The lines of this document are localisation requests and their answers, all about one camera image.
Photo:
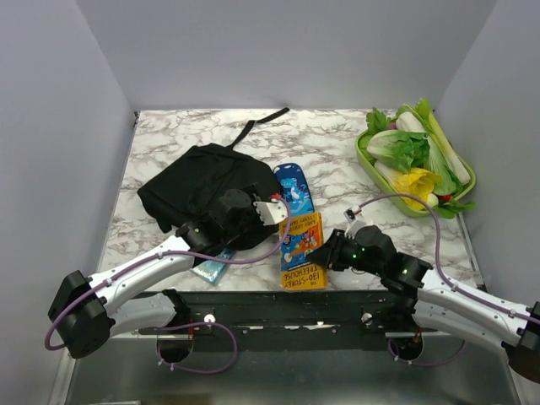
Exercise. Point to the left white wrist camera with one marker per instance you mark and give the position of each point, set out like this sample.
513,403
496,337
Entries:
271,213

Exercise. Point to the black backpack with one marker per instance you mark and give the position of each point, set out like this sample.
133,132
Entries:
180,196

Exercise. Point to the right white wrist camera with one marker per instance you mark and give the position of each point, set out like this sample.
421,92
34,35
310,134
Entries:
356,221

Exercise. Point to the green celery stalk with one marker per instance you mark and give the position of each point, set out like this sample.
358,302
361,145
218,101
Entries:
426,116

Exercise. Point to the blue dinosaur pencil case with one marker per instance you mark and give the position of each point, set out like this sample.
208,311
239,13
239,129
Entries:
295,189

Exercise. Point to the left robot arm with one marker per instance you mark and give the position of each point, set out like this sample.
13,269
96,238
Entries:
87,310

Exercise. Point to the napa cabbage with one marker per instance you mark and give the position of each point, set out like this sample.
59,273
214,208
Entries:
399,150

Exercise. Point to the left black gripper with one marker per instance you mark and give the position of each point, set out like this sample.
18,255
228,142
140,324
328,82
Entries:
258,229

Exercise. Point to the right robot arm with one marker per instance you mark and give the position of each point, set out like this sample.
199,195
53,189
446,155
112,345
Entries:
433,303

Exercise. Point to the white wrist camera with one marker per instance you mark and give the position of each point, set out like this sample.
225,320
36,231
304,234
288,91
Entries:
356,221
271,213

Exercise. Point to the white daikon radish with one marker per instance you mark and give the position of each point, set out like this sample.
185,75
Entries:
408,122

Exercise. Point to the aluminium mounting rail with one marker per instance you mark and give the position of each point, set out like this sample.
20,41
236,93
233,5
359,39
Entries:
159,313

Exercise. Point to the teal fantasy book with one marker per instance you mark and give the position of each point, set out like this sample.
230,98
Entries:
210,271

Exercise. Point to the green vegetable tray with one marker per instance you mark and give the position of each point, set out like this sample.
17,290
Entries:
386,188

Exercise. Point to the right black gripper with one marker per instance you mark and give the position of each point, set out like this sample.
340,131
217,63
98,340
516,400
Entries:
329,252

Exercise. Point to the orange treehouse book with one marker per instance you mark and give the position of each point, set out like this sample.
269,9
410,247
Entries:
296,272

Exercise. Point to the yellow flower vegetable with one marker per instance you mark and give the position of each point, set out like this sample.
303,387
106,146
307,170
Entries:
419,183

